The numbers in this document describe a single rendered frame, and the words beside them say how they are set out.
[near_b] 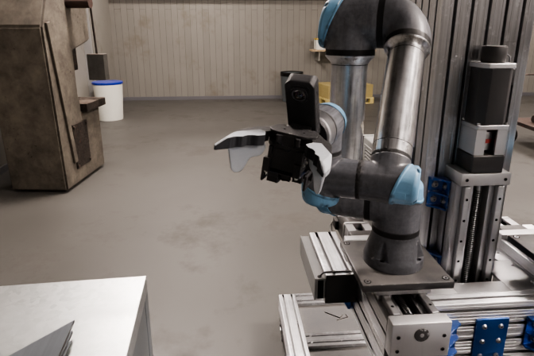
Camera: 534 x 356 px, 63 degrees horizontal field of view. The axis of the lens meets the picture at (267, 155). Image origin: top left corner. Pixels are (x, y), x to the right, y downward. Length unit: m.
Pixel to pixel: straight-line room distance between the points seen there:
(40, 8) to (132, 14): 6.17
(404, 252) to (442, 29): 0.56
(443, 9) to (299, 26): 9.43
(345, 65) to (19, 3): 4.03
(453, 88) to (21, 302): 1.15
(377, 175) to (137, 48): 10.05
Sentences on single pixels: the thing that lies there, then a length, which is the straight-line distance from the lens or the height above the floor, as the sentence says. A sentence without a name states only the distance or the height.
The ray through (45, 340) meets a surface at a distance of 0.93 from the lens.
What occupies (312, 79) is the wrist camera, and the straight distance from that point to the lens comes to 0.63.
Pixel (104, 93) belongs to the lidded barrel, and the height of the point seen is 0.52.
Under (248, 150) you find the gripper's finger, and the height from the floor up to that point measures 1.44.
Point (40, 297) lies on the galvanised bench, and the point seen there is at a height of 1.05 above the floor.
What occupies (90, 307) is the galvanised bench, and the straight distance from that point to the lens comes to 1.03.
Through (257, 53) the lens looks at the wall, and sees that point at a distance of 10.50.
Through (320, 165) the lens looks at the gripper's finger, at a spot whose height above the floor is 1.45.
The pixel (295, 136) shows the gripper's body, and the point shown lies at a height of 1.46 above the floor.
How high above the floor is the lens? 1.61
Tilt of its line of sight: 16 degrees down
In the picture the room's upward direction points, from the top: straight up
